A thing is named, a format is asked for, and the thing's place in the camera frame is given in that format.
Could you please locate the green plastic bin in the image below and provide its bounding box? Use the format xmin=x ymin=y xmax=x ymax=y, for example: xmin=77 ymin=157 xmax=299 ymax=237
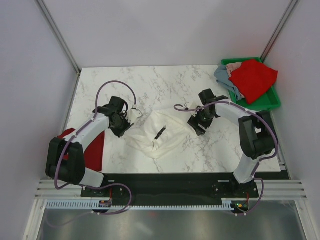
xmin=220 ymin=57 xmax=281 ymax=111

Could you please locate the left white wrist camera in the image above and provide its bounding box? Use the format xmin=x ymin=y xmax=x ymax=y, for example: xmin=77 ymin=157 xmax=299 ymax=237
xmin=125 ymin=105 xmax=143 ymax=124

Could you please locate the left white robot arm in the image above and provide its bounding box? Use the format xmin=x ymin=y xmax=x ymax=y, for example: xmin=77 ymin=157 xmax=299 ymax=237
xmin=45 ymin=96 xmax=142 ymax=197

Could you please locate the aluminium frame rail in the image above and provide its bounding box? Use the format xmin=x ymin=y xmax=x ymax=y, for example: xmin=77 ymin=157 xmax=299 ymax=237
xmin=35 ymin=180 xmax=307 ymax=201

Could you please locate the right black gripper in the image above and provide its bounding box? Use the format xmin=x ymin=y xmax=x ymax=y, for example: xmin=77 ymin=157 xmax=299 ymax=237
xmin=187 ymin=106 xmax=215 ymax=136

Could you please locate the white t shirt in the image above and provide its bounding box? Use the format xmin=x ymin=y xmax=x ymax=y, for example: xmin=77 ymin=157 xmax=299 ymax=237
xmin=124 ymin=108 xmax=196 ymax=159

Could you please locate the white slotted cable duct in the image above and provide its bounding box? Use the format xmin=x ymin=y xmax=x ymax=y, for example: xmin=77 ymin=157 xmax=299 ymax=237
xmin=45 ymin=199 xmax=248 ymax=211

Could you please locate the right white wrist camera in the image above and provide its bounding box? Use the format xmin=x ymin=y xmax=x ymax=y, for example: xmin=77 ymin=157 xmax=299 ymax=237
xmin=183 ymin=101 xmax=200 ymax=117

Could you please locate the red t shirt in bin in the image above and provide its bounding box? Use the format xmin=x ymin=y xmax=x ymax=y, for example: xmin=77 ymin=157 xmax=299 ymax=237
xmin=229 ymin=59 xmax=278 ymax=104

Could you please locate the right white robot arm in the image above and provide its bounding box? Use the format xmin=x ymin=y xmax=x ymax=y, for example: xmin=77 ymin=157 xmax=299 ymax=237
xmin=187 ymin=89 xmax=278 ymax=197

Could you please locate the folded red t shirt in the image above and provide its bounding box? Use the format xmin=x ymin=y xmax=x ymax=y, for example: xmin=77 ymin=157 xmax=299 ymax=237
xmin=57 ymin=128 xmax=106 ymax=173

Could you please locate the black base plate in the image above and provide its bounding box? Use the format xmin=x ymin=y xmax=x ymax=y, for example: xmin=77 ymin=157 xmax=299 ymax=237
xmin=80 ymin=172 xmax=260 ymax=198

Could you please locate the light blue t shirt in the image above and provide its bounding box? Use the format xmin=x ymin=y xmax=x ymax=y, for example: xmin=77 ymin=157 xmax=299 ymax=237
xmin=213 ymin=65 xmax=245 ymax=101

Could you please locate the pink t shirt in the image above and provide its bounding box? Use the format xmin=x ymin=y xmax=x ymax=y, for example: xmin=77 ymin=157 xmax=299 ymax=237
xmin=225 ymin=62 xmax=242 ymax=77

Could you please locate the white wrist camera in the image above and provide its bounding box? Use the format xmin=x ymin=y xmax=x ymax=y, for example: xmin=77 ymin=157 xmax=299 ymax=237
xmin=183 ymin=101 xmax=200 ymax=117
xmin=125 ymin=105 xmax=143 ymax=124

